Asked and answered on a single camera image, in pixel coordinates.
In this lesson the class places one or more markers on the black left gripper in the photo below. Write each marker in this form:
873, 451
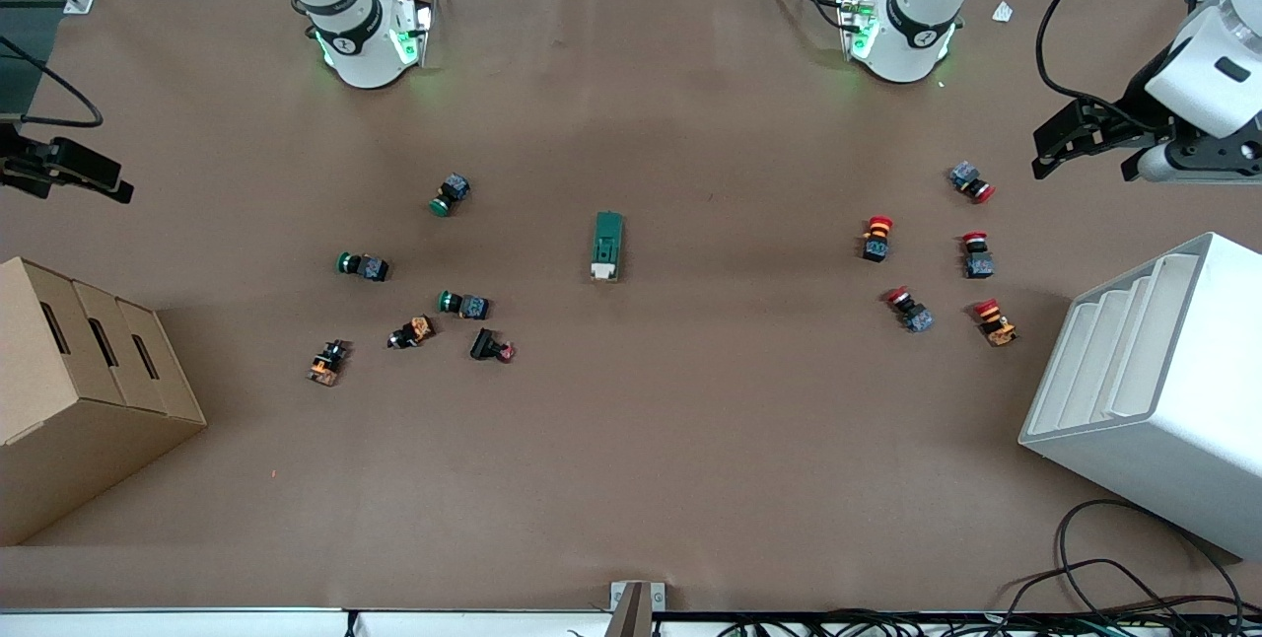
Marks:
1142, 102

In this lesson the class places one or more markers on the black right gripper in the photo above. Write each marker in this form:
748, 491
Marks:
20, 167

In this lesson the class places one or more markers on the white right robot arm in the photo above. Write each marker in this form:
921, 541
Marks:
360, 35

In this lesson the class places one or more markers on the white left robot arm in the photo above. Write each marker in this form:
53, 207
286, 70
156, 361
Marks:
912, 26

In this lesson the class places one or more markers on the red mushroom button grey block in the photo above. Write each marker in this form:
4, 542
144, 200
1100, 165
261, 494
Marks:
910, 311
978, 256
970, 180

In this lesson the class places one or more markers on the small white paper scrap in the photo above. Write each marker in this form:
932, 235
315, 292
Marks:
1003, 12

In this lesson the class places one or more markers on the red mushroom button orange block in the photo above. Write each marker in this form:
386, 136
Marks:
996, 322

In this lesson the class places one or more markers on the brown cardboard box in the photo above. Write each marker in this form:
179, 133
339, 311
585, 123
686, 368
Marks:
79, 420

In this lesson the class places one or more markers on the white plastic compartment box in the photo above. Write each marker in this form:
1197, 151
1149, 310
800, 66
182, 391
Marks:
1173, 420

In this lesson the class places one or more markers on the green pushbutton blue-grey block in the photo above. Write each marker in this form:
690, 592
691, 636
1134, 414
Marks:
365, 266
465, 305
451, 194

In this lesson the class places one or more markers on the black pushbutton orange block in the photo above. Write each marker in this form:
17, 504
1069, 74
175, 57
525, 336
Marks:
328, 363
412, 331

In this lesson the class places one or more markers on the black switch red tip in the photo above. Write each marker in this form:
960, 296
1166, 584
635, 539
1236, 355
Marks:
487, 345

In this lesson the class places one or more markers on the white table edge rail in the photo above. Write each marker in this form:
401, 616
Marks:
197, 624

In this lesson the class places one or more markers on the grey metal bracket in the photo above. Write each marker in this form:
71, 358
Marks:
636, 607

